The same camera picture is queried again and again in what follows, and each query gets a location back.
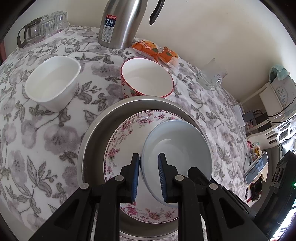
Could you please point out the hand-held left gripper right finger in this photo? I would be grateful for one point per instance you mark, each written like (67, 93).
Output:
(161, 178)

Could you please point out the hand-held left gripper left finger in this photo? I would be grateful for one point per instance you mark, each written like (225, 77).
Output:
(136, 176)

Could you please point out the light blue bowl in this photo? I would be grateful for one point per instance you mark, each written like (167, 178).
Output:
(180, 150)

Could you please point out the pink floral round plate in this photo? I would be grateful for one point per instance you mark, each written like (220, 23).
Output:
(124, 143)

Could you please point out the stainless steel basin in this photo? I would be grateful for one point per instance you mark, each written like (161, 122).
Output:
(97, 139)

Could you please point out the strawberry print bowl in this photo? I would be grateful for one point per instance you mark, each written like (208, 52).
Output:
(145, 76)

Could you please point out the white square bowl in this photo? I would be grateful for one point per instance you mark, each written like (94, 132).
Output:
(53, 78)

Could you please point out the black cloth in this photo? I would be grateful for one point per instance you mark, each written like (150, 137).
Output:
(254, 190)

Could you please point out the black smartphone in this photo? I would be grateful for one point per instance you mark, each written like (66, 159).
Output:
(255, 168)

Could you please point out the white cutout side rack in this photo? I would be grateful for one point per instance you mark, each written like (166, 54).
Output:
(261, 136)

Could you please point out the black charger adapter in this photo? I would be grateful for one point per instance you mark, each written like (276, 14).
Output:
(248, 115)

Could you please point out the white power strip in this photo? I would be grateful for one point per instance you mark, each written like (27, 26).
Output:
(238, 113)

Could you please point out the white storage shelf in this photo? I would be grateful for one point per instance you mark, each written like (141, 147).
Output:
(266, 97)

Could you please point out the white embroidered cover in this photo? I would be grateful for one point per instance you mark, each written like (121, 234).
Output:
(284, 92)

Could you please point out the grey floral tablecloth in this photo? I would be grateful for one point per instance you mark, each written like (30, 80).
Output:
(34, 139)

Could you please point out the clear glass mug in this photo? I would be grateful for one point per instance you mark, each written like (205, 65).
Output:
(210, 74)

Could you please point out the orange snack packet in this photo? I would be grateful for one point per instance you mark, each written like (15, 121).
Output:
(145, 48)
(168, 55)

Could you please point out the teal cloth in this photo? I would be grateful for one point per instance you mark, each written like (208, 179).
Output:
(278, 73)

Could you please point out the stainless steel thermos jug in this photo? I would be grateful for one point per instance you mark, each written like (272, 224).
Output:
(122, 25)

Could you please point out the small clear drinking glass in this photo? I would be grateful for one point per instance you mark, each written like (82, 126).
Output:
(59, 19)
(45, 16)
(47, 27)

